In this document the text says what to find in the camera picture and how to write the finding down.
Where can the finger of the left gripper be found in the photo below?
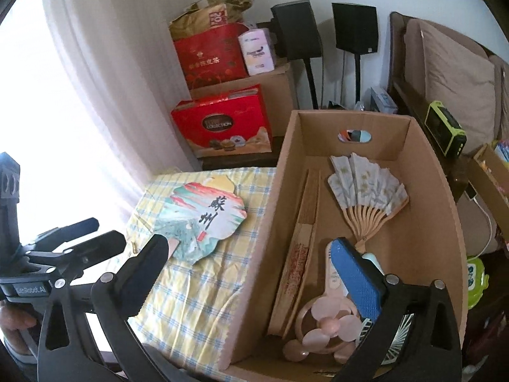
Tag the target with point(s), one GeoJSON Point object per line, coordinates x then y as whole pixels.
{"type": "Point", "coordinates": [75, 242]}

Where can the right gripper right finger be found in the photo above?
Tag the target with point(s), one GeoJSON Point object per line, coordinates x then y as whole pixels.
{"type": "Point", "coordinates": [431, 350]}

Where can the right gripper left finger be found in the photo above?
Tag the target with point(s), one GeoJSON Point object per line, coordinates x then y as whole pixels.
{"type": "Point", "coordinates": [85, 335]}

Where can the pink handheld fan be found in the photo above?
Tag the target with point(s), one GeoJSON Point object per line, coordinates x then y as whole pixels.
{"type": "Point", "coordinates": [328, 324]}

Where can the painted paddle fan wooden handle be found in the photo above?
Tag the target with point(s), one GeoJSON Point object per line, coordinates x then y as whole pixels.
{"type": "Point", "coordinates": [197, 216]}

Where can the brown folding fan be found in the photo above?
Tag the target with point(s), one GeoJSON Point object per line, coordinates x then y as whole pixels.
{"type": "Point", "coordinates": [300, 247]}

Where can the white paper folding fan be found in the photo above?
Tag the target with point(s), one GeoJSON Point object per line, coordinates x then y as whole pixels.
{"type": "Point", "coordinates": [368, 195]}

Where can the person's left hand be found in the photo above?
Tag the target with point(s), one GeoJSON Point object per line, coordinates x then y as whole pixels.
{"type": "Point", "coordinates": [13, 321]}

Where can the large cardboard box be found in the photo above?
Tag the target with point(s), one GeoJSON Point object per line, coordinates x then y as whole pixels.
{"type": "Point", "coordinates": [421, 244]}

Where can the yellow blue plaid cloth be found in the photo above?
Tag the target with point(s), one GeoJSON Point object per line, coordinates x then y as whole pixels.
{"type": "Point", "coordinates": [188, 312]}

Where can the white curtain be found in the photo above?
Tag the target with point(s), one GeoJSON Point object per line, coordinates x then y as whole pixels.
{"type": "Point", "coordinates": [86, 92]}

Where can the small cardboard box right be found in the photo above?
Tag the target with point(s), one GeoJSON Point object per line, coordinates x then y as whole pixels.
{"type": "Point", "coordinates": [489, 176]}

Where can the green black device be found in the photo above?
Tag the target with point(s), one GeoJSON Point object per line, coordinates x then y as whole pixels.
{"type": "Point", "coordinates": [445, 130]}

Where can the red collection gift box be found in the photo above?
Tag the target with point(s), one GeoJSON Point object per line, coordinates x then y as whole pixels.
{"type": "Point", "coordinates": [232, 123]}

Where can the red gift bag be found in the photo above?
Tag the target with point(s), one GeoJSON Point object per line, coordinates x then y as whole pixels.
{"type": "Point", "coordinates": [212, 57]}

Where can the brown cardboard box behind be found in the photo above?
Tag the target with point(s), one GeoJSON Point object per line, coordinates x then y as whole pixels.
{"type": "Point", "coordinates": [278, 91]}

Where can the brown sofa cushion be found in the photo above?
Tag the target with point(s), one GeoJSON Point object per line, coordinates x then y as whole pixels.
{"type": "Point", "coordinates": [443, 65]}

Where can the pink tissue pack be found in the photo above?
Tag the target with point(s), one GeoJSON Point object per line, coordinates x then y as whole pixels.
{"type": "Point", "coordinates": [257, 51]}

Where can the gold paper bag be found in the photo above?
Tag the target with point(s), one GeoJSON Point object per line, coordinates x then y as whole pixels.
{"type": "Point", "coordinates": [207, 14]}

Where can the right black speaker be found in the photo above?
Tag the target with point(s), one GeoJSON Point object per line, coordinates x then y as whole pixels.
{"type": "Point", "coordinates": [356, 28]}

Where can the black speaker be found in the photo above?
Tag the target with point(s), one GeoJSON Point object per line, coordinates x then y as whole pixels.
{"type": "Point", "coordinates": [356, 28]}
{"type": "Point", "coordinates": [297, 29]}

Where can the left black speaker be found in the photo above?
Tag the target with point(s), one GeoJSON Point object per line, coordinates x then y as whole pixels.
{"type": "Point", "coordinates": [297, 29]}

